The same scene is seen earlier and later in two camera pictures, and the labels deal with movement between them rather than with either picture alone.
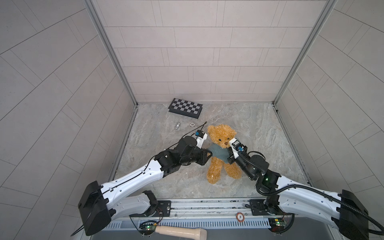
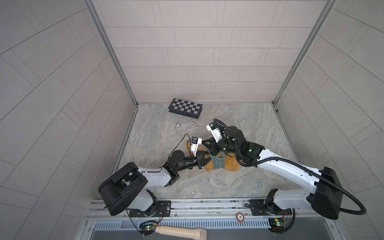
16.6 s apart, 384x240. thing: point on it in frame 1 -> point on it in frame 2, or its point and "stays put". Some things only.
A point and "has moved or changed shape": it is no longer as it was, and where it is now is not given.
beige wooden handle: [182, 232] stays put
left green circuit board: [147, 228] stays put
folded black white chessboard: [186, 108] stays put
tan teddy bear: [221, 135] has moved or changed shape
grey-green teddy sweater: [218, 152] has moved or changed shape
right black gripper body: [243, 164] -> [222, 145]
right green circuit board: [276, 224] stays put
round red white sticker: [240, 216] stays put
